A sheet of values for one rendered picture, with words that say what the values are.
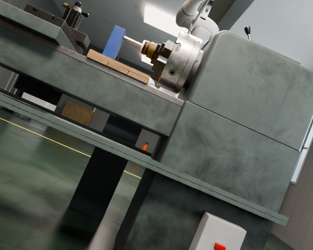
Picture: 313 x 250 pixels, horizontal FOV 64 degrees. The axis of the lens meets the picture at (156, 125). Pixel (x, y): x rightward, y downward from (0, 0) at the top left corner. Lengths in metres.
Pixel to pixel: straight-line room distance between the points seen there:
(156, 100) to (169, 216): 0.53
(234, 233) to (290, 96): 0.68
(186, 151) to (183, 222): 0.32
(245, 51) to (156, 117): 0.52
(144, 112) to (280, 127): 0.64
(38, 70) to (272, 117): 1.10
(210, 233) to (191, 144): 0.38
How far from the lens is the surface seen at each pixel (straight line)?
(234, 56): 1.27
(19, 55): 1.33
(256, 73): 1.29
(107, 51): 1.37
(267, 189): 1.30
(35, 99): 7.38
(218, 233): 1.18
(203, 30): 1.89
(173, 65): 1.26
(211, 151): 1.18
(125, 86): 1.19
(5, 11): 1.34
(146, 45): 1.38
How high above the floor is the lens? 0.62
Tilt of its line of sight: 4 degrees up
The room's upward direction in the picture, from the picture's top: 24 degrees clockwise
